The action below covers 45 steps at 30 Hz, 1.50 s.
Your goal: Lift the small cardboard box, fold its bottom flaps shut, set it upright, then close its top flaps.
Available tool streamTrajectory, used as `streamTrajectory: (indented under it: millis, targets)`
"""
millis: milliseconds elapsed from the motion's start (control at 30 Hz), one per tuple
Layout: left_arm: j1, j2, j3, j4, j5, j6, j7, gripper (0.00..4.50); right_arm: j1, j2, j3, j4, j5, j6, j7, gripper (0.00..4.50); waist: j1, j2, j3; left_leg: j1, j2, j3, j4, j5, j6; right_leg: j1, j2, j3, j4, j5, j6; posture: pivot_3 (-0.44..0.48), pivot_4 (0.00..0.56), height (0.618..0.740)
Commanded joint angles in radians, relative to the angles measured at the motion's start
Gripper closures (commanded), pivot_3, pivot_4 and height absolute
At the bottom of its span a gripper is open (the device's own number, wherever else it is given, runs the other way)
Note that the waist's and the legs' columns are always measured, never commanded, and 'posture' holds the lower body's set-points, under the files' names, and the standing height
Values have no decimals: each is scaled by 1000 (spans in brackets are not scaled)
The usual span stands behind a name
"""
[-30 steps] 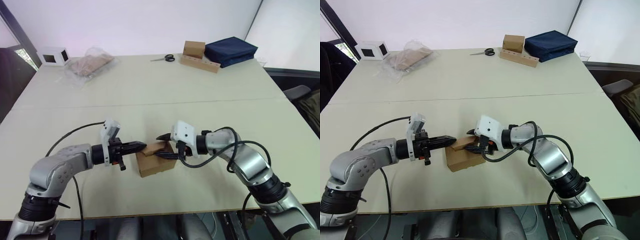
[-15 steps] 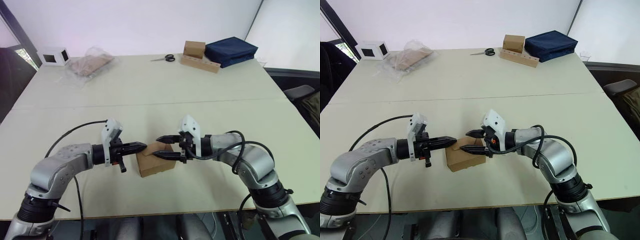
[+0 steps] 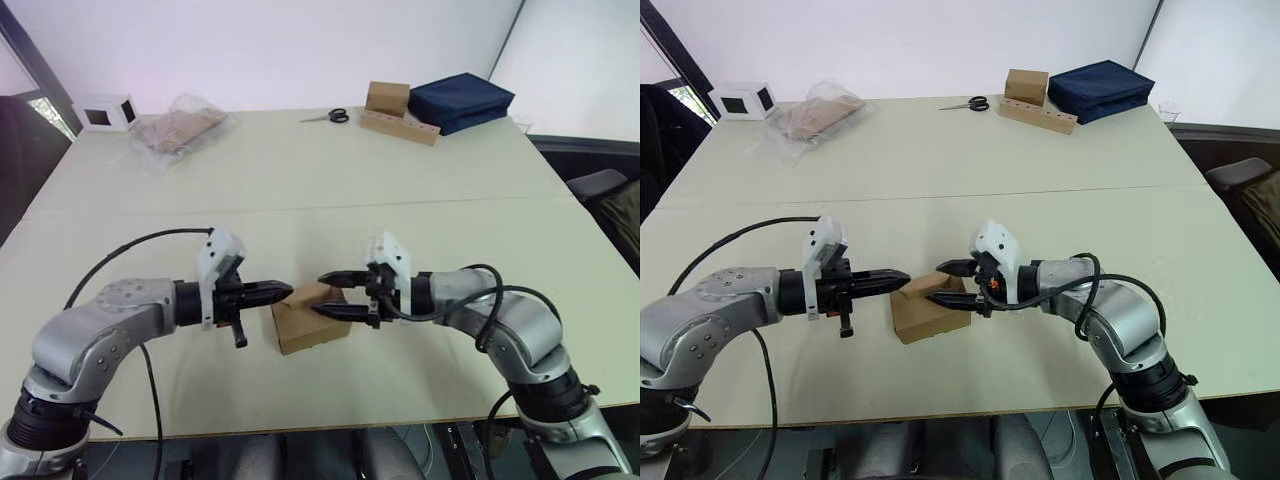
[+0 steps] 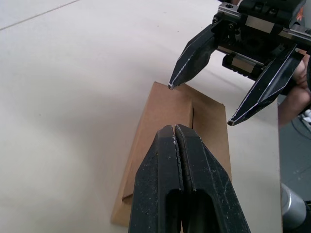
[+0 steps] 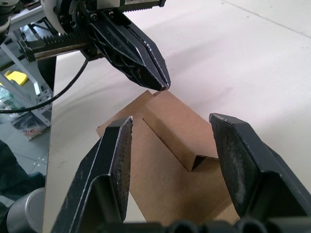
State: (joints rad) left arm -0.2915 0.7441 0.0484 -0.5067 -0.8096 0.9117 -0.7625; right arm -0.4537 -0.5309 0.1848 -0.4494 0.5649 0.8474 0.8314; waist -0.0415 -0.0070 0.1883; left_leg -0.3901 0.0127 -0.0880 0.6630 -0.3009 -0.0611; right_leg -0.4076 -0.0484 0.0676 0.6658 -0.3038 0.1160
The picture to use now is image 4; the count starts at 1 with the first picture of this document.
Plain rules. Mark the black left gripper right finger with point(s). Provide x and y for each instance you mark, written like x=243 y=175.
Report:
x=209 y=189

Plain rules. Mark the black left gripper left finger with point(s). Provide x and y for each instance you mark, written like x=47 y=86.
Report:
x=155 y=184

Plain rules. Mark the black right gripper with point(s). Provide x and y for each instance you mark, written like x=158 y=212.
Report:
x=257 y=36

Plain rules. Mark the small brown cardboard box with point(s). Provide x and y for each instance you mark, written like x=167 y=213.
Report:
x=167 y=109

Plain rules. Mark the person's bare limb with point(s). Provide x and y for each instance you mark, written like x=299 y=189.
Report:
x=295 y=102

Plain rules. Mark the silver robot body cylinder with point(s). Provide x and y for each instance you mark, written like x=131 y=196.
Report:
x=291 y=206

